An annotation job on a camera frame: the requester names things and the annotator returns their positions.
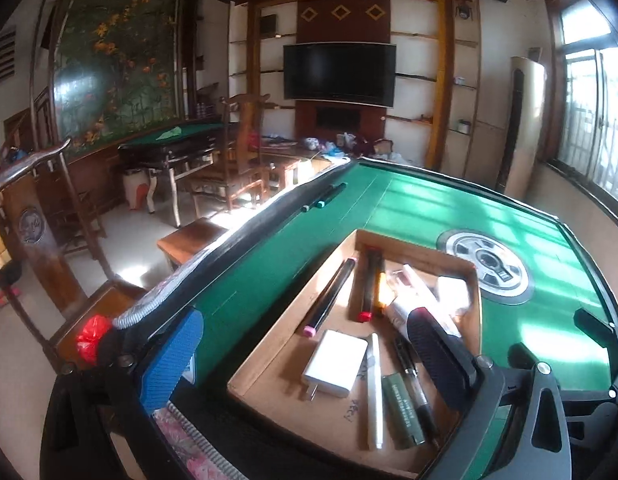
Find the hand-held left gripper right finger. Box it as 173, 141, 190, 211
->
406, 306, 575, 480

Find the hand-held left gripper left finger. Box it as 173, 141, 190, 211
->
39, 307, 206, 480

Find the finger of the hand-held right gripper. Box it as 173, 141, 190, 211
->
559, 385, 618, 443
573, 307, 618, 347

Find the black gel pen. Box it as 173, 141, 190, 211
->
391, 336, 440, 448

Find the white tube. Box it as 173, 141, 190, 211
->
386, 264, 440, 333

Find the olive green lighter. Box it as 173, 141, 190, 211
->
380, 372, 426, 451

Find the white marker pen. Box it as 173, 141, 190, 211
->
365, 332, 386, 452

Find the clear plastic packet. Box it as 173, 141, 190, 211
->
386, 270, 410, 296

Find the orange pen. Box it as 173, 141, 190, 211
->
376, 255, 388, 311

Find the black marker with red end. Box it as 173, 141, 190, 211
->
358, 247, 382, 323

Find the white rectangular charger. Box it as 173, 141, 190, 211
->
301, 329, 368, 402

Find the cardboard box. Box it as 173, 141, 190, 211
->
228, 228, 484, 478

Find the black marker with pink end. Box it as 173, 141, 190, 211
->
303, 257, 358, 338

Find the red plastic bag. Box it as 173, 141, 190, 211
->
75, 315, 114, 366

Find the floral printed pad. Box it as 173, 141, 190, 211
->
154, 402, 250, 480

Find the round table centre disc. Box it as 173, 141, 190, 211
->
437, 229, 535, 306

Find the low wooden table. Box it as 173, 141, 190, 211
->
156, 217, 240, 273

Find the carved wooden chair with medallion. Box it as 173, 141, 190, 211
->
0, 137, 150, 371

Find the black pen with teal cap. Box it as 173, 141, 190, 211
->
301, 185, 340, 212
316, 182, 348, 209

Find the window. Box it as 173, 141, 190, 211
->
544, 0, 618, 231

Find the beige standing air conditioner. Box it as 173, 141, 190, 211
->
495, 55, 547, 196

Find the green topped side table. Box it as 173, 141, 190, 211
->
118, 117, 230, 228

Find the wooden coffee table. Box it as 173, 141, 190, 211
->
259, 135, 340, 191

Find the wooden armchair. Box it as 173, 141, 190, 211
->
189, 92, 272, 211

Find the black television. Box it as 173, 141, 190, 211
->
282, 42, 397, 108

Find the large flower painting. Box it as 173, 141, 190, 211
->
49, 0, 187, 153

